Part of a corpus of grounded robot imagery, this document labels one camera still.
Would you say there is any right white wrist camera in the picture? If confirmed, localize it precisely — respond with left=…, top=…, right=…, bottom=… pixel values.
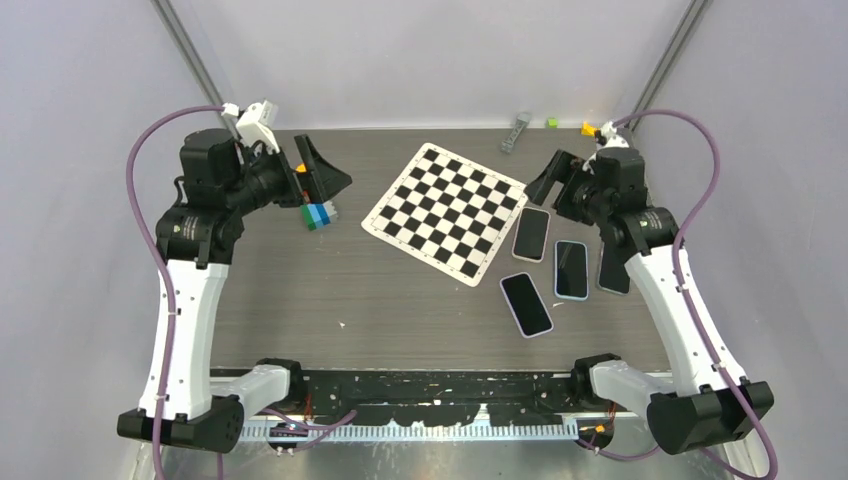
left=594, top=121, right=630, bottom=151

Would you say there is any green blue brick stack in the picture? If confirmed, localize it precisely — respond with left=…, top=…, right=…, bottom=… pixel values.
left=300, top=201, right=339, bottom=231

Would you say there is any phone in blue case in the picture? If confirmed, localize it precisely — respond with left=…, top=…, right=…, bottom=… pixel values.
left=554, top=240, right=589, bottom=301

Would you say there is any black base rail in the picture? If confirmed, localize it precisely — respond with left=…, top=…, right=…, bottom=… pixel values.
left=210, top=367, right=637, bottom=429

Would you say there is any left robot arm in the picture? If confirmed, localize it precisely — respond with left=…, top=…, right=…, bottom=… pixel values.
left=117, top=129, right=352, bottom=453

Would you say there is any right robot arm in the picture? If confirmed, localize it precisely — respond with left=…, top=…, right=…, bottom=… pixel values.
left=525, top=147, right=774, bottom=454

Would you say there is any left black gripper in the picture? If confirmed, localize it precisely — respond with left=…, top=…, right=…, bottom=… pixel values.
left=225, top=133, right=351, bottom=216

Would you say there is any black white checkerboard mat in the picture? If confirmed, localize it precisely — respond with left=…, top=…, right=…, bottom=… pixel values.
left=361, top=143, right=528, bottom=287

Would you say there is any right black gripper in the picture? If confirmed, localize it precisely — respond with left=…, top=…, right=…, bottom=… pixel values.
left=524, top=149, right=611, bottom=227

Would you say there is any black phone at right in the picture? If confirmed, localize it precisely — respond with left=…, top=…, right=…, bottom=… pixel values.
left=597, top=244, right=631, bottom=295

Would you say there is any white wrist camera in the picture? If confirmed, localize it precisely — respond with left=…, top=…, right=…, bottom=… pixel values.
left=594, top=121, right=630, bottom=151
left=221, top=100, right=281, bottom=154

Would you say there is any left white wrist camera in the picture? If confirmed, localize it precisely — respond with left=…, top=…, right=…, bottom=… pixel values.
left=221, top=100, right=281, bottom=154

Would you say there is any grey metal bracket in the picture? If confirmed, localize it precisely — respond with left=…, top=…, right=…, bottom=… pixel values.
left=500, top=112, right=532, bottom=154

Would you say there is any yellow arch block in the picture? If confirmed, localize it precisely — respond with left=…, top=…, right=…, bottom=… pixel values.
left=581, top=122, right=597, bottom=137

